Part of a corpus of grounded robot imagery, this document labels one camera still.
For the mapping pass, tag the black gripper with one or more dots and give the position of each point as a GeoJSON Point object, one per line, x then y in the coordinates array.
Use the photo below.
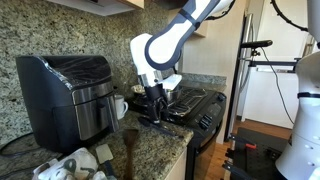
{"type": "Point", "coordinates": [156, 93]}

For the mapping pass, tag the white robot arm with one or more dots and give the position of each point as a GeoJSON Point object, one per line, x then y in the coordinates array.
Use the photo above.
{"type": "Point", "coordinates": [153, 53]}

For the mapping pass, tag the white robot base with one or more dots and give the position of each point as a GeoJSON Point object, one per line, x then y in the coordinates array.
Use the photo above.
{"type": "Point", "coordinates": [300, 159]}

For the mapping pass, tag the stainless steel pot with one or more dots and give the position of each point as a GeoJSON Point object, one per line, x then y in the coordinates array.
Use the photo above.
{"type": "Point", "coordinates": [173, 95]}

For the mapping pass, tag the white mug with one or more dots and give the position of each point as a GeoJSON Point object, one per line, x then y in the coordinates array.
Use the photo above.
{"type": "Point", "coordinates": [121, 106]}

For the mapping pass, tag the wooden spatula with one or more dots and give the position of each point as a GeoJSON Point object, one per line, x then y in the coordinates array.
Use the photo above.
{"type": "Point", "coordinates": [129, 137]}

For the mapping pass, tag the black stove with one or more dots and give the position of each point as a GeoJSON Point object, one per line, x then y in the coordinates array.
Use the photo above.
{"type": "Point", "coordinates": [201, 111]}

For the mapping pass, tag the grey silicone spatula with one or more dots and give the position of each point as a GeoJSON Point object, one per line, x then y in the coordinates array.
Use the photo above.
{"type": "Point", "coordinates": [105, 156]}

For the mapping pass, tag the black air fryer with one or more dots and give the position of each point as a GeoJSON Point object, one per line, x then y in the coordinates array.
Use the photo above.
{"type": "Point", "coordinates": [70, 99]}

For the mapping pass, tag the patterned kitchen towel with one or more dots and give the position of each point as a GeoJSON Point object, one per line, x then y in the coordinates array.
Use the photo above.
{"type": "Point", "coordinates": [80, 165]}

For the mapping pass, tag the black camera on stand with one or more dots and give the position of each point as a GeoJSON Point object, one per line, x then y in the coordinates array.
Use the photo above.
{"type": "Point", "coordinates": [253, 46]}

